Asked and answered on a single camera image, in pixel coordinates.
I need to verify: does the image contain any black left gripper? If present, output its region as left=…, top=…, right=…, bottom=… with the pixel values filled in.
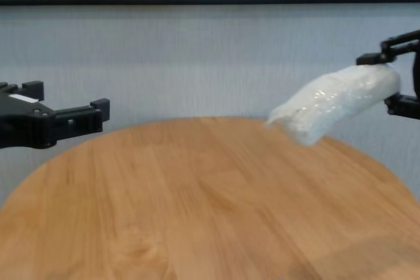
left=0, top=80, right=111, bottom=150

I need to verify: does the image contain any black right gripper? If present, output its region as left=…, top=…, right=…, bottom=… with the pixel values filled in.
left=356, top=29, right=420, bottom=121

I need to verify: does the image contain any white plastic-wrapped sandbag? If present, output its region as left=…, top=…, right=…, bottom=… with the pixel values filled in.
left=266, top=64, right=402, bottom=147

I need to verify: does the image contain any black horizontal wall rail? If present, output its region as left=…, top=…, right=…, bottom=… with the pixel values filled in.
left=0, top=0, right=420, bottom=7

